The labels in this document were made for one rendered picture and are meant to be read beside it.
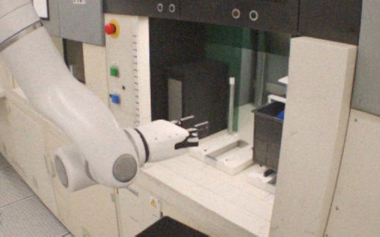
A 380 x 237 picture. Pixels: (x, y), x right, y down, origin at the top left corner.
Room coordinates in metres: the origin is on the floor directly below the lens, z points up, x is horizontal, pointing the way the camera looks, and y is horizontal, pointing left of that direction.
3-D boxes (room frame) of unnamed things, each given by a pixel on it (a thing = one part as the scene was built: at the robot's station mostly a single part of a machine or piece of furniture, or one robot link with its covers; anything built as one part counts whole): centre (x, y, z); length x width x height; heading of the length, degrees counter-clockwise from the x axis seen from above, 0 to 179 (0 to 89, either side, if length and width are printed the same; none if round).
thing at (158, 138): (0.67, 0.06, 1.19); 0.11 x 0.10 x 0.07; 130
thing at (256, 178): (1.02, -0.35, 0.89); 0.22 x 0.21 x 0.04; 133
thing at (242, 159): (1.22, -0.17, 0.89); 0.22 x 0.21 x 0.04; 133
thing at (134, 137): (0.63, 0.11, 1.19); 0.09 x 0.03 x 0.08; 40
